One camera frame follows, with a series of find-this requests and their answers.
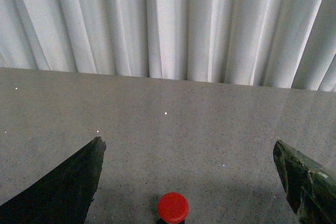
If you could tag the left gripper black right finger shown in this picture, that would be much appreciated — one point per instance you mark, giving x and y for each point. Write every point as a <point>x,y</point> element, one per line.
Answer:
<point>309,186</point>

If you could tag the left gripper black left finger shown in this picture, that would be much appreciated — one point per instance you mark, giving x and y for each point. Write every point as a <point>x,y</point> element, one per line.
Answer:
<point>64,195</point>

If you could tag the red push button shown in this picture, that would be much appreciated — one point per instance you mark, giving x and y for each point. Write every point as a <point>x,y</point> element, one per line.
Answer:
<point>172,208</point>

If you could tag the white pleated curtain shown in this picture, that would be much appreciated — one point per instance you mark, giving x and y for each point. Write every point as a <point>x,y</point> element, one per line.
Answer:
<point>270,43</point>

